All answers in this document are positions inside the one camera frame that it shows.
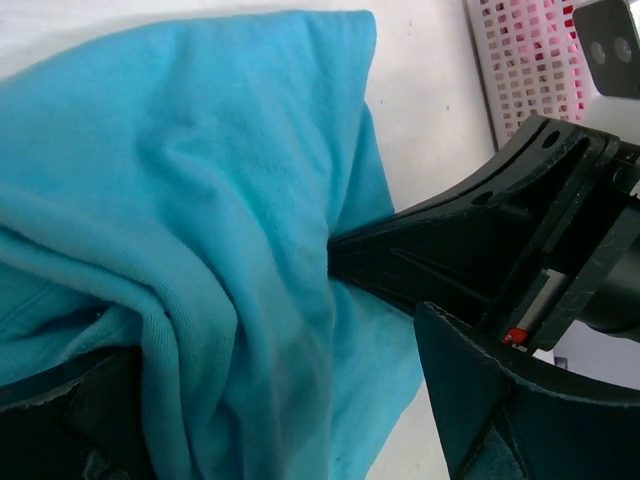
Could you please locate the turquoise t shirt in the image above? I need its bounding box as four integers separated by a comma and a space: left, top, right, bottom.
1, 11, 422, 479

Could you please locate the white plastic laundry basket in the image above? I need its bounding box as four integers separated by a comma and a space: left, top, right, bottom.
466, 0, 639, 146

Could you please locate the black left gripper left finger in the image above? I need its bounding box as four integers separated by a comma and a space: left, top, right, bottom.
1, 347, 156, 479

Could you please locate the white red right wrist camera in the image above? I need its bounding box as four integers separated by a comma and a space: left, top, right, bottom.
573, 0, 639, 144

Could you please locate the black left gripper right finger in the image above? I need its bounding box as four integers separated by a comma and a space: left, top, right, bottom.
414, 303, 639, 479

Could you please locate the pink t shirt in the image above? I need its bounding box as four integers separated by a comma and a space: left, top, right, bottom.
481, 0, 588, 126

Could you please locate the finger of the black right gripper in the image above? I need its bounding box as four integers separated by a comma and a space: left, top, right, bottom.
328, 116, 620, 320

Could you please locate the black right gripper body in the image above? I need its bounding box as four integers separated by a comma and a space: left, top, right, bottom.
479, 140, 639, 350

